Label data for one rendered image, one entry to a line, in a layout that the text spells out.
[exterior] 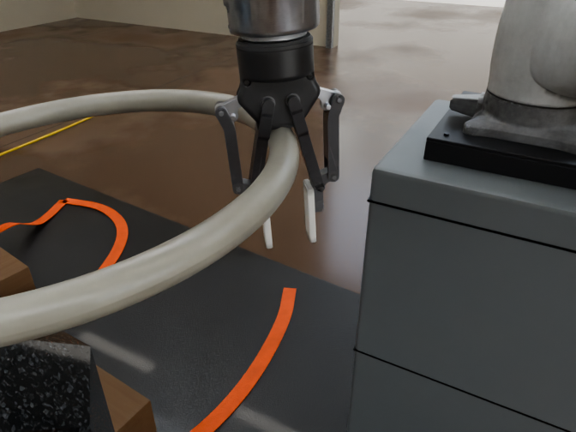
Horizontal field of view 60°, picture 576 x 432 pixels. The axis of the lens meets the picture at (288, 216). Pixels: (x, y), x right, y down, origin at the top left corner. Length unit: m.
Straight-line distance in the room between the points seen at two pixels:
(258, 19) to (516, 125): 0.51
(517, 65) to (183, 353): 1.18
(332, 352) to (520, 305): 0.81
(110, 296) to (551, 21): 0.67
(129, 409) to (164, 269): 1.00
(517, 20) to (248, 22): 0.47
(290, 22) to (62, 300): 0.29
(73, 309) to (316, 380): 1.19
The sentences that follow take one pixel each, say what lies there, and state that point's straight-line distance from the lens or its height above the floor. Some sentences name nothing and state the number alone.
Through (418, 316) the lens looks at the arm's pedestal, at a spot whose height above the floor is 0.54.
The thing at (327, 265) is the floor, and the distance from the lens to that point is 1.90.
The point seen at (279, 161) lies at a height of 0.95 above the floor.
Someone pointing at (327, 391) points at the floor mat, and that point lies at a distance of 1.46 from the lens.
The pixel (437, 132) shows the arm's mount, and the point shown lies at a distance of 0.85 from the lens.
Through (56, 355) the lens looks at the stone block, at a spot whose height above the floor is 0.62.
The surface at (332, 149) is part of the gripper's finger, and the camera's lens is 0.54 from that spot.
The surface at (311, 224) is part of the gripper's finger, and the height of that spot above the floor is 0.83.
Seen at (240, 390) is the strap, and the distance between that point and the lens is 1.45.
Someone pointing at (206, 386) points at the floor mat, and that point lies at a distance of 1.48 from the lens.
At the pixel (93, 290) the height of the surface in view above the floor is 0.94.
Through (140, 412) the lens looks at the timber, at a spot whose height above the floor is 0.13.
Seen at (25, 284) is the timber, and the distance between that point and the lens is 1.91.
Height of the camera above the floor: 1.14
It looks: 31 degrees down
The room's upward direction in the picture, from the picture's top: straight up
